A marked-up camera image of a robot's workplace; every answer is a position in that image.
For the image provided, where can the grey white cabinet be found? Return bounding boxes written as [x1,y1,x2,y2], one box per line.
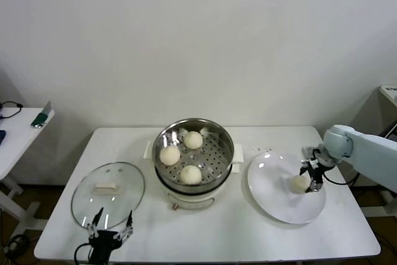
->
[378,84,397,114]

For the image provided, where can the white side table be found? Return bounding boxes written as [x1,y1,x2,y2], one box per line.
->
[0,107,55,241]

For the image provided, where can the black cable on side table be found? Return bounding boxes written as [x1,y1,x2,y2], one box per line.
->
[0,101,22,120]

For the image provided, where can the perforated steel steamer basket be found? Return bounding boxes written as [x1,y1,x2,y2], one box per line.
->
[151,118,234,194]

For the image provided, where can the white round plate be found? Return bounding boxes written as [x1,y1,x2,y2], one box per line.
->
[247,151,327,225]

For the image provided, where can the glass lid with cream handle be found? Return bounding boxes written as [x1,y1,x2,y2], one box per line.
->
[70,161,146,231]

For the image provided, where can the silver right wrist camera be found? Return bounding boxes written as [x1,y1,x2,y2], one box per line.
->
[302,145,321,161]

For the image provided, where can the white steamed baozi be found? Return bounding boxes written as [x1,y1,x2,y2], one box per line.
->
[288,175,310,194]
[179,165,203,186]
[184,130,204,150]
[159,146,181,166]

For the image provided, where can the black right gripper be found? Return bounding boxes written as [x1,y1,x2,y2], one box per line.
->
[299,161,325,193]

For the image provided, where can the tangled floor cables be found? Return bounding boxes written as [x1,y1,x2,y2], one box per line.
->
[2,234,32,261]

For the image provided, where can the white stand base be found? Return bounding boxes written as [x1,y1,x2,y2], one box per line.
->
[361,189,397,218]

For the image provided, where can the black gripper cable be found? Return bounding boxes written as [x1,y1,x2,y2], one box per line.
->
[73,243,93,263]
[322,165,361,186]

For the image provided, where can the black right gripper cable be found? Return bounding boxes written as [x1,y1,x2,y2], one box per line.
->
[322,165,361,186]

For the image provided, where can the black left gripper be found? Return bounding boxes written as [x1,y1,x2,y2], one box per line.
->
[86,207,134,263]

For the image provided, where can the green handled cleaver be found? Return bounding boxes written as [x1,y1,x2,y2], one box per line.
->
[30,101,51,128]

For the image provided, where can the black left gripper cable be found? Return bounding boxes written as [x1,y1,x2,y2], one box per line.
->
[73,243,93,263]

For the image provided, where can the cream electric cooker base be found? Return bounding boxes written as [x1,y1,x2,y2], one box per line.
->
[142,140,246,212]

